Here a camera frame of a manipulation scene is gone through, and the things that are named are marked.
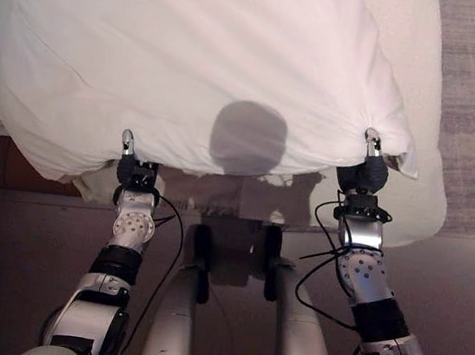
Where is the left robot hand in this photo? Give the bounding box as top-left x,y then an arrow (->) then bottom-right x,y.
115,128 -> 141,184

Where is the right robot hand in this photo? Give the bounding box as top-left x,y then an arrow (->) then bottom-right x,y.
333,123 -> 396,197

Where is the white duvet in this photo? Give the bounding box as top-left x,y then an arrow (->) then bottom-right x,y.
0,0 -> 444,246

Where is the bed with white sheet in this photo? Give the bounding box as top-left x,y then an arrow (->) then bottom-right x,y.
0,0 -> 475,258

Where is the left dark robot foot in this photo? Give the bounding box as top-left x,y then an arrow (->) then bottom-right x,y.
181,222 -> 220,306

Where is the dark robot foot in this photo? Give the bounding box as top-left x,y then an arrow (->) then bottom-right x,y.
256,223 -> 290,303
181,222 -> 220,306

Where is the right dark robot foot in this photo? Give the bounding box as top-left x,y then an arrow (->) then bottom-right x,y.
256,223 -> 290,303

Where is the left silver robot leg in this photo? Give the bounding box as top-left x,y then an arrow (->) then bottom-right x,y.
138,256 -> 211,355

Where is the silver robot leg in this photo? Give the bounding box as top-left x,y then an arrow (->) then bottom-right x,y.
258,255 -> 354,355
138,256 -> 211,355

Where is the right silver robot leg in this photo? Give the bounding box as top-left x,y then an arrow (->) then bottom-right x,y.
258,255 -> 354,355

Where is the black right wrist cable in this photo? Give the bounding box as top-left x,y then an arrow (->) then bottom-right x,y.
289,185 -> 395,333

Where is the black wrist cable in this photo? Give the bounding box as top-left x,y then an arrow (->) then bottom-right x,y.
93,181 -> 191,355
289,185 -> 395,333

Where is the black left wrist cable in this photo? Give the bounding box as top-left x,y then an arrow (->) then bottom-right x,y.
93,181 -> 191,355

